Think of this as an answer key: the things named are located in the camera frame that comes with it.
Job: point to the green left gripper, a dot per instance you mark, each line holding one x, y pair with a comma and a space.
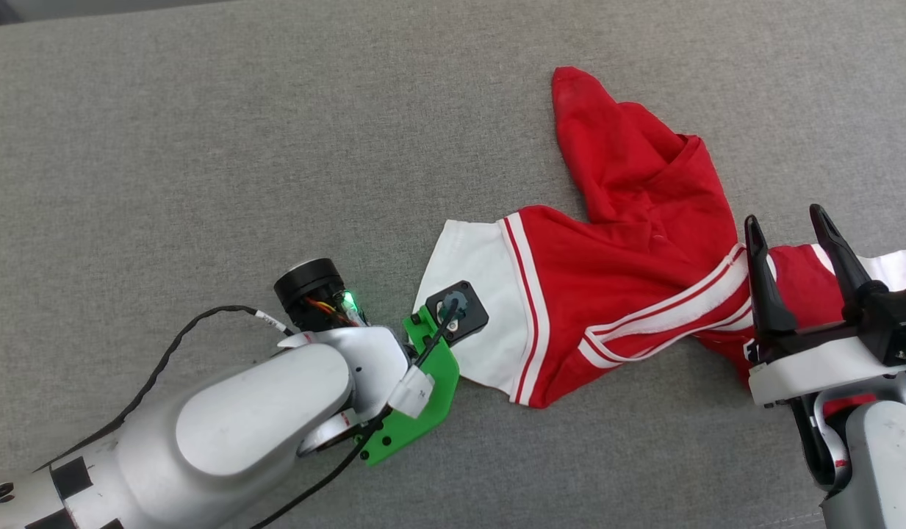
438, 375

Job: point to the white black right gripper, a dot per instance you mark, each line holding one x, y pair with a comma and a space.
813, 367

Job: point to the red and white basketball jersey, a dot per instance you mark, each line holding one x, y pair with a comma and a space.
607, 272

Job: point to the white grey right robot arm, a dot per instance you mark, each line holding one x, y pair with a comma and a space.
886, 455

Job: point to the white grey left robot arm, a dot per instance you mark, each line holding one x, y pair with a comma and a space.
239, 419

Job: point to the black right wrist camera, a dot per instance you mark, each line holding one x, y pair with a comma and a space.
893, 316

